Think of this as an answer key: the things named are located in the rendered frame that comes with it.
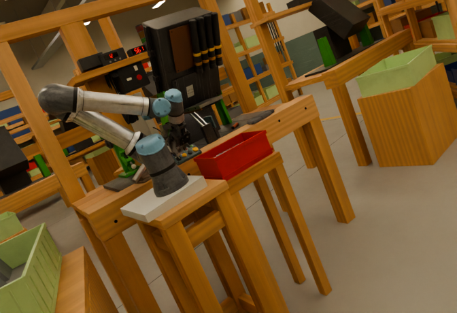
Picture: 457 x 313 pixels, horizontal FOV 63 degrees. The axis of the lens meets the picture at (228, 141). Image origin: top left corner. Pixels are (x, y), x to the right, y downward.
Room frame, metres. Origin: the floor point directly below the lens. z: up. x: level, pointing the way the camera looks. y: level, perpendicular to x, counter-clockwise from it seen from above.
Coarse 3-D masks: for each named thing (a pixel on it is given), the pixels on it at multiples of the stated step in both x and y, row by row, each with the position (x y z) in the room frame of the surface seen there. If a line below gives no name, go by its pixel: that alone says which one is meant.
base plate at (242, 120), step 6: (246, 114) 2.65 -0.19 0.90; (252, 114) 2.53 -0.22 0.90; (234, 120) 2.60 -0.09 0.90; (240, 120) 2.49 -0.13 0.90; (246, 120) 2.38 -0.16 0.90; (222, 126) 2.57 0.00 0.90; (228, 126) 2.46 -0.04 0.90; (240, 126) 2.27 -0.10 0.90; (222, 132) 2.32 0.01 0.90; (228, 132) 2.23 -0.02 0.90; (204, 138) 2.38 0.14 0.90; (198, 144) 2.24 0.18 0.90; (204, 144) 2.16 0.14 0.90; (114, 180) 2.21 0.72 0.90; (120, 180) 2.12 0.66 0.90; (126, 180) 2.05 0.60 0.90; (108, 186) 2.09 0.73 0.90; (114, 186) 2.02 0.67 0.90; (120, 186) 1.95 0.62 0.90; (126, 186) 1.88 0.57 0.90
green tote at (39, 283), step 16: (16, 240) 1.50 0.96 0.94; (32, 240) 1.51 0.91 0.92; (48, 240) 1.46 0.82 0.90; (0, 256) 1.47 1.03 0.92; (16, 256) 1.49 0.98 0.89; (32, 256) 1.13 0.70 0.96; (48, 256) 1.33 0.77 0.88; (32, 272) 1.05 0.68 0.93; (48, 272) 1.22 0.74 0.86; (0, 288) 0.95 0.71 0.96; (16, 288) 0.96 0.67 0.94; (32, 288) 0.98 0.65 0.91; (48, 288) 1.12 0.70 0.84; (0, 304) 0.94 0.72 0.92; (16, 304) 0.95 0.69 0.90; (32, 304) 0.96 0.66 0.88; (48, 304) 1.04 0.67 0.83
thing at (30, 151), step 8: (0, 112) 7.95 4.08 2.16; (8, 112) 8.04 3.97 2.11; (16, 112) 8.13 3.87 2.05; (0, 120) 7.88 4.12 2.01; (8, 120) 7.92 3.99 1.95; (24, 120) 8.52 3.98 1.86; (16, 136) 8.01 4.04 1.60; (24, 136) 8.00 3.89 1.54; (32, 136) 8.51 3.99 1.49; (32, 144) 8.13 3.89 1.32; (24, 152) 8.02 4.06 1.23; (32, 152) 8.09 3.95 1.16; (40, 152) 8.07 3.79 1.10; (32, 176) 7.95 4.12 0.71; (40, 176) 7.94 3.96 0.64; (0, 192) 7.52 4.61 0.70; (56, 192) 8.03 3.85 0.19; (40, 200) 7.82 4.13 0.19; (24, 208) 7.63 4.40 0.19
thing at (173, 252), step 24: (192, 216) 1.64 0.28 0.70; (216, 216) 1.43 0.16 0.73; (168, 240) 1.32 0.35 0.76; (192, 240) 1.36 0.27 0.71; (216, 240) 1.65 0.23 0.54; (240, 240) 1.44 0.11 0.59; (168, 264) 1.52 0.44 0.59; (192, 264) 1.32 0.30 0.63; (216, 264) 1.66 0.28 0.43; (240, 264) 1.46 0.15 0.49; (192, 288) 1.30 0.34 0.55; (240, 288) 1.66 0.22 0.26; (264, 288) 1.45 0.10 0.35; (192, 312) 1.52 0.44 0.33; (216, 312) 1.33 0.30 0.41; (240, 312) 1.64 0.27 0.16; (264, 312) 1.44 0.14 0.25
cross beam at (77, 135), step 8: (224, 72) 2.91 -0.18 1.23; (152, 96) 2.61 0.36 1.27; (80, 128) 2.36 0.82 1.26; (56, 136) 2.29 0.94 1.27; (64, 136) 2.31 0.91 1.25; (72, 136) 2.33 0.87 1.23; (80, 136) 2.35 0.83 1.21; (88, 136) 2.37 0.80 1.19; (64, 144) 2.30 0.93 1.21; (72, 144) 2.32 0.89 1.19
